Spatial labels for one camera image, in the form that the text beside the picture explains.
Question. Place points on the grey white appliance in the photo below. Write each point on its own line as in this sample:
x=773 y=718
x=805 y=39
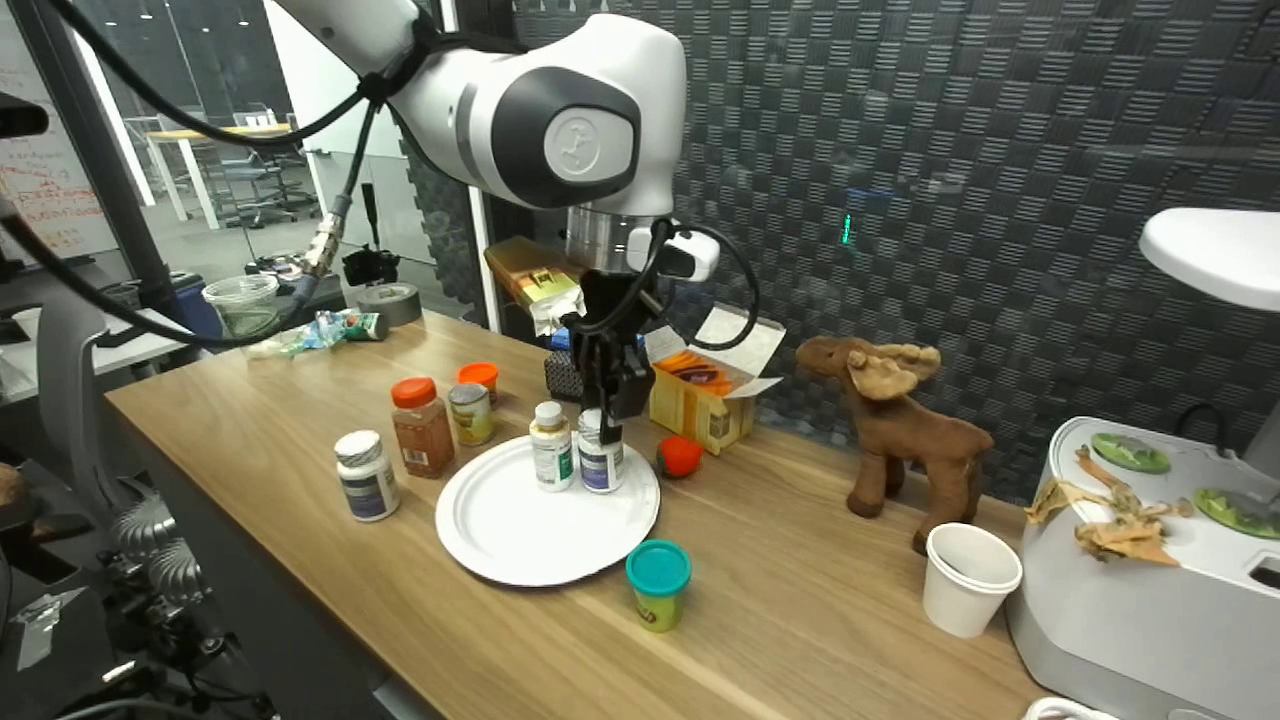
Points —
x=1132 y=627

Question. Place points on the white paper plate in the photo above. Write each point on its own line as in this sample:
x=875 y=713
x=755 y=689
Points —
x=521 y=532

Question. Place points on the open yellow orange carton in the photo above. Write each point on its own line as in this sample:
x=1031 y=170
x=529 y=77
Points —
x=701 y=402

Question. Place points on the white round lamp head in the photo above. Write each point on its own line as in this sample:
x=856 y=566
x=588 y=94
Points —
x=1221 y=254

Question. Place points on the white side table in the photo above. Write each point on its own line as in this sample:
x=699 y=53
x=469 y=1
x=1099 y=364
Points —
x=146 y=348

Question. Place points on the black slanted pole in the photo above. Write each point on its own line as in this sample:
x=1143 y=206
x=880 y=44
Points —
x=103 y=147

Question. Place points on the grey office chair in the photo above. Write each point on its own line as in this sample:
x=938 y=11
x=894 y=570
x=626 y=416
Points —
x=71 y=385

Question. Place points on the brown moose plushie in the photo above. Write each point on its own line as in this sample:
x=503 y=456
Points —
x=906 y=433

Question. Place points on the tan wrist camera box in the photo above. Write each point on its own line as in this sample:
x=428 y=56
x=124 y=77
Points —
x=533 y=283

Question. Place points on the white bottle blue label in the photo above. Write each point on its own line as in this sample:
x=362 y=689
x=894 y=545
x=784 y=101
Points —
x=600 y=464

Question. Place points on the orange cap spice bottle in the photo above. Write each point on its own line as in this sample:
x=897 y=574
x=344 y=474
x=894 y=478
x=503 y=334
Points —
x=421 y=433

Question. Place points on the clear plastic bucket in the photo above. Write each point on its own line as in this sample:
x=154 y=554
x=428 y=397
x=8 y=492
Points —
x=242 y=305

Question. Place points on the crumpled teal plastic wrapper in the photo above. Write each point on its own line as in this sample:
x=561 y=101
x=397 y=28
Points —
x=322 y=328

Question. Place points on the small can silver lid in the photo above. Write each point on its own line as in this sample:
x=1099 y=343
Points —
x=469 y=413

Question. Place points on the white bottle green label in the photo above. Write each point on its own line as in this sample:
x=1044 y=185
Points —
x=549 y=452

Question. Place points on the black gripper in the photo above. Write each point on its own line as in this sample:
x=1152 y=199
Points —
x=615 y=305

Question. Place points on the blue sponge cloth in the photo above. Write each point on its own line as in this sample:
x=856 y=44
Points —
x=561 y=337

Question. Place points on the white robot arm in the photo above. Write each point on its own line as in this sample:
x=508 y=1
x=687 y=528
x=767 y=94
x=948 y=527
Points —
x=464 y=106

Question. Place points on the dried brown plant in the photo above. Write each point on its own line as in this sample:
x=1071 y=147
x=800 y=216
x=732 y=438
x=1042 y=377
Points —
x=1120 y=528

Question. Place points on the black tripod equipment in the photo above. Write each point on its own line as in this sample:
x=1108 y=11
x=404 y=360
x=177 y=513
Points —
x=163 y=600

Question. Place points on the small black device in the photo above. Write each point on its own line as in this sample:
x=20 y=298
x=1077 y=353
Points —
x=369 y=267

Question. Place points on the orange lid yellow tub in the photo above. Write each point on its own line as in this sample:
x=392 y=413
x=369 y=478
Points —
x=478 y=373

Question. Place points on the blue bin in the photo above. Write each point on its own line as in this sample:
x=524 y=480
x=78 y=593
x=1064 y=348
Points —
x=203 y=312

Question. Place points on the white ringed object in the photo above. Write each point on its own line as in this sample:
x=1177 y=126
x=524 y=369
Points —
x=1064 y=709

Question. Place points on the white bottle dark label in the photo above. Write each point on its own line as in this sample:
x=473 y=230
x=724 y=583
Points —
x=365 y=480

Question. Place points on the white paper cup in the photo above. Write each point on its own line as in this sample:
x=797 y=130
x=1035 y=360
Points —
x=971 y=586

